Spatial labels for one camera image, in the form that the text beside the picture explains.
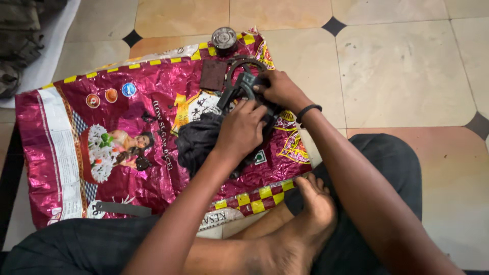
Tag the person's right hand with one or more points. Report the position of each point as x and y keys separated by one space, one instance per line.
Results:
x=284 y=91

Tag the person's left hand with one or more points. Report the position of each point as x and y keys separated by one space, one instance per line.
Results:
x=238 y=133

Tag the person's left fingers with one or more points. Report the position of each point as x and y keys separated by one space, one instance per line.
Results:
x=252 y=109

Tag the black metal machine part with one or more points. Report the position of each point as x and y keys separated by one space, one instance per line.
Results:
x=238 y=88

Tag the brown square sandpaper piece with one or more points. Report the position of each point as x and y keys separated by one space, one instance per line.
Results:
x=213 y=75

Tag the black wristband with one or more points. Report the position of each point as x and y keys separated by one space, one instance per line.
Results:
x=305 y=111

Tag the black cloth rag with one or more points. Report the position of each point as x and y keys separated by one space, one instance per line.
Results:
x=196 y=141

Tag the round grey metal cylinder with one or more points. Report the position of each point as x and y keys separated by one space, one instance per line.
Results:
x=224 y=39

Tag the person's bare shin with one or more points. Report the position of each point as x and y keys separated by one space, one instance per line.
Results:
x=263 y=223

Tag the small black metal piece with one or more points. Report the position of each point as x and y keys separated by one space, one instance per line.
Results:
x=143 y=164

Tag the magenta printed woven sack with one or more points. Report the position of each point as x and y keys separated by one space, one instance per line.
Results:
x=126 y=126

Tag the person's bare foot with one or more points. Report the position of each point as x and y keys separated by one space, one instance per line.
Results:
x=305 y=225

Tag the person's black shorts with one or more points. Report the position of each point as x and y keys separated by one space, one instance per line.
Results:
x=386 y=160

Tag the grey flat metal strip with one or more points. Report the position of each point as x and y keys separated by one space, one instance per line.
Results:
x=124 y=209

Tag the white cloth sheet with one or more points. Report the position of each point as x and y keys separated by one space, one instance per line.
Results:
x=57 y=38

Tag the pile of dark clothes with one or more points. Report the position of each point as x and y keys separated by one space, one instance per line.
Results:
x=19 y=38

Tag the black floor mat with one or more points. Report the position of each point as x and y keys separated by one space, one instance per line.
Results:
x=8 y=183

